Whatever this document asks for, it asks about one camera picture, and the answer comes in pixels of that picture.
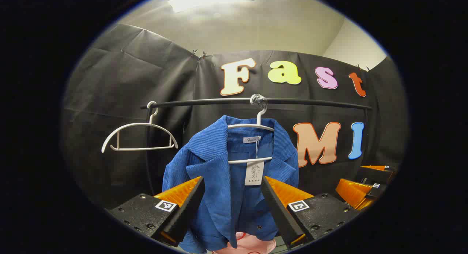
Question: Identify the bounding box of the pink laundry hamper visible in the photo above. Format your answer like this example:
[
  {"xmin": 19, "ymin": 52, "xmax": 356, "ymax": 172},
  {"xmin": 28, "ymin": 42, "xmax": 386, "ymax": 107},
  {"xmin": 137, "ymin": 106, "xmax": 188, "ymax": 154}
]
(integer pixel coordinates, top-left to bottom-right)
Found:
[{"xmin": 213, "ymin": 231, "xmax": 277, "ymax": 254}]

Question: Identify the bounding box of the clear tape wad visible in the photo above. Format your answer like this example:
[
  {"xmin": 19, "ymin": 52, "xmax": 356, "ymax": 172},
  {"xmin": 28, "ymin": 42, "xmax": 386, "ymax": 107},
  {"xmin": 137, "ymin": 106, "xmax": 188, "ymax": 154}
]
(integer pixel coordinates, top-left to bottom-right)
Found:
[{"xmin": 250, "ymin": 94, "xmax": 268, "ymax": 108}]

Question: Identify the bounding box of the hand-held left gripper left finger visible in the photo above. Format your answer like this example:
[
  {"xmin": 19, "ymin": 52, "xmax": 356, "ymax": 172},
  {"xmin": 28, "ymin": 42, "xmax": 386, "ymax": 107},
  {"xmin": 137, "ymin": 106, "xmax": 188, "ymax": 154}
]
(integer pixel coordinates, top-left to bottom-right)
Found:
[{"xmin": 105, "ymin": 176, "xmax": 206, "ymax": 247}]

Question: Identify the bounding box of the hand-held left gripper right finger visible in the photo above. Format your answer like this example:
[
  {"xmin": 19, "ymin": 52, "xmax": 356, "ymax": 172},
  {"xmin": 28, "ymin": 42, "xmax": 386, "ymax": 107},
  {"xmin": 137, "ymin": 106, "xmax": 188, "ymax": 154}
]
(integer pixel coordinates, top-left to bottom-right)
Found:
[{"xmin": 261, "ymin": 176, "xmax": 361, "ymax": 249}]

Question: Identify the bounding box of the black clothes rack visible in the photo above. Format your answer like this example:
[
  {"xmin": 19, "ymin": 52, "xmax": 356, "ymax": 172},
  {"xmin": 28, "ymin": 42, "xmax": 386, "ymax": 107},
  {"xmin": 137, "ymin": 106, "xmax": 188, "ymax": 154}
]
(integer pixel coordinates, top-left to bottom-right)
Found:
[{"xmin": 141, "ymin": 97, "xmax": 372, "ymax": 196}]

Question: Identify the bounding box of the white paper hang tag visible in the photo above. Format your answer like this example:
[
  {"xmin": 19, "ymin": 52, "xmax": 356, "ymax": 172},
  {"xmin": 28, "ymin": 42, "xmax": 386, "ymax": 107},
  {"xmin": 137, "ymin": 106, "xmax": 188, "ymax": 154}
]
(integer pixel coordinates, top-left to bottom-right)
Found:
[{"xmin": 244, "ymin": 160, "xmax": 265, "ymax": 186}]

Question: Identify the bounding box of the white hanger with taped hook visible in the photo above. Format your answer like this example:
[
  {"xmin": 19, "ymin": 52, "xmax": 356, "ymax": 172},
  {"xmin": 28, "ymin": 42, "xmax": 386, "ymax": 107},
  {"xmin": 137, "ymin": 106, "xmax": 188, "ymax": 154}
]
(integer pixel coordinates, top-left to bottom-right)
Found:
[{"xmin": 227, "ymin": 104, "xmax": 275, "ymax": 165}]

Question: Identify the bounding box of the white empty hanger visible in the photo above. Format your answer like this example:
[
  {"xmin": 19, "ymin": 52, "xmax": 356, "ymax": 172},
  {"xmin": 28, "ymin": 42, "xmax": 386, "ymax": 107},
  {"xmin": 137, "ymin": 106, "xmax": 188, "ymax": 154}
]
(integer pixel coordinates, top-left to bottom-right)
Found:
[{"xmin": 101, "ymin": 101, "xmax": 179, "ymax": 154}]

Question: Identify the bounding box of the blue corduroy jacket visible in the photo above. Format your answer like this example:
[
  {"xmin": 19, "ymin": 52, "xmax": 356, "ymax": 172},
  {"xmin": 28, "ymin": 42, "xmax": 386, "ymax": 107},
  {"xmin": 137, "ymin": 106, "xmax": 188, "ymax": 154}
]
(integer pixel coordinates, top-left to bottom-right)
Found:
[{"xmin": 162, "ymin": 115, "xmax": 299, "ymax": 254}]

